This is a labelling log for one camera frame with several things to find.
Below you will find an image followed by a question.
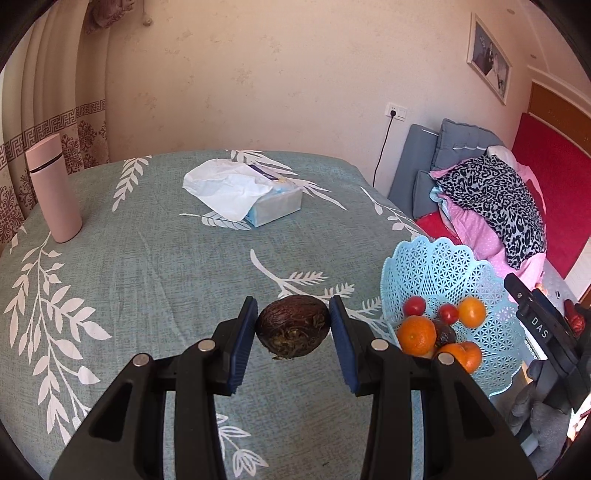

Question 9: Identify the leopard-print cloth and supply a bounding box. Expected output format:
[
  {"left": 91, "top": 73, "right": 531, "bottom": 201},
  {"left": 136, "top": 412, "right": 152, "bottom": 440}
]
[{"left": 436, "top": 154, "right": 546, "bottom": 269}]

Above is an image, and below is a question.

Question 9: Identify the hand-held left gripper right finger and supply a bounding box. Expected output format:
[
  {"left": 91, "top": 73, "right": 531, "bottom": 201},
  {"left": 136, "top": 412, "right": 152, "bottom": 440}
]
[{"left": 329, "top": 295, "right": 536, "bottom": 480}]

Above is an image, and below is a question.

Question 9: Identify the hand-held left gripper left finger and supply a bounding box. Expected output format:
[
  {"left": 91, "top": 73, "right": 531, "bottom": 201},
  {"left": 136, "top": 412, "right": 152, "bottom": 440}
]
[{"left": 48, "top": 296, "right": 259, "bottom": 480}]

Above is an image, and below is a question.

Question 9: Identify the patterned beige curtain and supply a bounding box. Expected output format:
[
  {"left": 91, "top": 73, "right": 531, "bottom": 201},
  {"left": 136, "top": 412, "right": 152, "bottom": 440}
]
[{"left": 0, "top": 0, "right": 158, "bottom": 252}]

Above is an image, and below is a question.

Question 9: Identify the light blue plastic basket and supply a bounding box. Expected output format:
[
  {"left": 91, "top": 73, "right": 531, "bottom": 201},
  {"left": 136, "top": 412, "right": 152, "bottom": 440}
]
[{"left": 380, "top": 236, "right": 527, "bottom": 400}]

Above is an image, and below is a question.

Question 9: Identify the framed wall picture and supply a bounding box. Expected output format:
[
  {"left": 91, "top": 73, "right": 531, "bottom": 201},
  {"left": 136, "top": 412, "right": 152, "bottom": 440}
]
[{"left": 467, "top": 12, "right": 512, "bottom": 103}]

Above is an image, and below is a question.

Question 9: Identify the tissue pack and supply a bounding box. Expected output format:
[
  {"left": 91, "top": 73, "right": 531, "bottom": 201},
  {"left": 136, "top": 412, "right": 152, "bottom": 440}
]
[{"left": 245, "top": 161, "right": 303, "bottom": 228}]

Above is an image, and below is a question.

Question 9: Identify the orange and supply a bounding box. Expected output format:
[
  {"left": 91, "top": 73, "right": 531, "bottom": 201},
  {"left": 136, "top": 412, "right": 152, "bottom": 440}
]
[
  {"left": 397, "top": 315, "right": 437, "bottom": 356},
  {"left": 438, "top": 342, "right": 482, "bottom": 374},
  {"left": 458, "top": 296, "right": 487, "bottom": 328}
]

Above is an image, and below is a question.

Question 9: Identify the white pillow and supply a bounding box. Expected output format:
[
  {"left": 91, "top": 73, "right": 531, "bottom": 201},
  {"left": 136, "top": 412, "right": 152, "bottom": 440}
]
[{"left": 487, "top": 145, "right": 518, "bottom": 169}]

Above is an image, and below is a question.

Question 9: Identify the dark wrinkled passion fruit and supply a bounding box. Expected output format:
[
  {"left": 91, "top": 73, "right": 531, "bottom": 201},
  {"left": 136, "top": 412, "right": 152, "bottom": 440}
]
[
  {"left": 256, "top": 296, "right": 331, "bottom": 361},
  {"left": 433, "top": 320, "right": 458, "bottom": 347}
]

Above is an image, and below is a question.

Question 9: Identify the black power cable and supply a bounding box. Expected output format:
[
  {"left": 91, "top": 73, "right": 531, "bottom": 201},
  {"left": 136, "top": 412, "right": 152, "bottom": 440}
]
[{"left": 372, "top": 115, "right": 396, "bottom": 188}]

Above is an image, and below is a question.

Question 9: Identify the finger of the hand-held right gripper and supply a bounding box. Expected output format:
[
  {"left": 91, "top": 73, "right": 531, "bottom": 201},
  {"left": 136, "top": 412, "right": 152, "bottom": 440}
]
[{"left": 503, "top": 273, "right": 581, "bottom": 370}]

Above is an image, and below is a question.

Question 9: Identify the pink thermos bottle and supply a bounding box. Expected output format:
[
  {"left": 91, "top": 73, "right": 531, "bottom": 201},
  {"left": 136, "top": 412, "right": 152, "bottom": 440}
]
[{"left": 24, "top": 134, "right": 83, "bottom": 243}]

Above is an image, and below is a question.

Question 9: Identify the person's right hand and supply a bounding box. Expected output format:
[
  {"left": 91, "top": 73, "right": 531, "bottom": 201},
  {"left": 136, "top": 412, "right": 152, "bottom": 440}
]
[{"left": 507, "top": 359, "right": 575, "bottom": 462}]

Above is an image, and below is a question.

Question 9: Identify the pink clothing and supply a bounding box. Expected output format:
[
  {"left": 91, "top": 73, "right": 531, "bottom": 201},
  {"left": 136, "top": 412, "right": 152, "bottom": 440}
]
[{"left": 429, "top": 168, "right": 548, "bottom": 296}]

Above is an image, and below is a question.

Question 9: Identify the grey leaf-print tablecloth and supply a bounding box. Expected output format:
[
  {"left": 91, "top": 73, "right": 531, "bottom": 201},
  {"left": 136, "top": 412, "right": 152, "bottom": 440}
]
[{"left": 0, "top": 148, "right": 444, "bottom": 480}]

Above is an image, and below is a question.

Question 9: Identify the white tissue sheet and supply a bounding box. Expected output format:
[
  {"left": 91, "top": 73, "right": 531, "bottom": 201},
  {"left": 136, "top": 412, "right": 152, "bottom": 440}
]
[{"left": 182, "top": 158, "right": 274, "bottom": 221}]

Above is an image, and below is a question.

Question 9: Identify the grey cushion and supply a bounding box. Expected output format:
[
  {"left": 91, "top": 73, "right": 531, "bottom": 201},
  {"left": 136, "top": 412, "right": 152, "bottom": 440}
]
[
  {"left": 413, "top": 170, "right": 445, "bottom": 220},
  {"left": 388, "top": 124, "right": 439, "bottom": 220},
  {"left": 436, "top": 119, "right": 504, "bottom": 171}
]

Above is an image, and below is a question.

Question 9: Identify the red bed sheet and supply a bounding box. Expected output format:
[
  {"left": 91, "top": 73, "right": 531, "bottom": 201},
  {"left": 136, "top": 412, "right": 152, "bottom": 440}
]
[{"left": 414, "top": 112, "right": 591, "bottom": 282}]

